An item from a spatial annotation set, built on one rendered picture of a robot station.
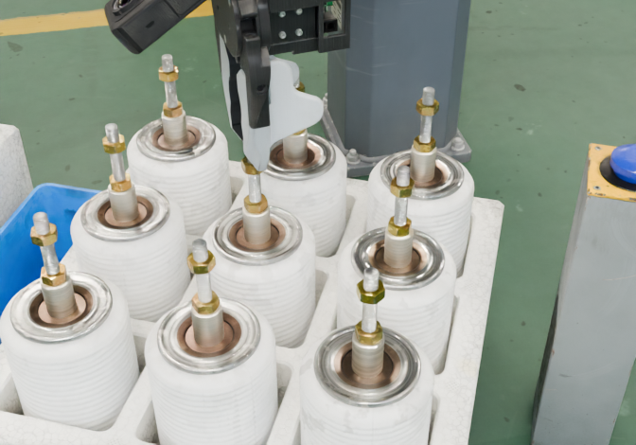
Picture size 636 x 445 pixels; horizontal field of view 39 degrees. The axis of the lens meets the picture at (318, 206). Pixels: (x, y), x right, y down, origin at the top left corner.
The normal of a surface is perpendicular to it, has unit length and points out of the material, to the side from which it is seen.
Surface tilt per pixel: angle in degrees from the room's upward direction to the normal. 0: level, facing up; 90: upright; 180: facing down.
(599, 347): 90
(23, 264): 88
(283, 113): 85
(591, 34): 0
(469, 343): 0
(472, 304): 0
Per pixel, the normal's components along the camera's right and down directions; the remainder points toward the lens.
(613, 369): -0.25, 0.59
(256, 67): 0.32, 0.36
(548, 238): 0.00, -0.79
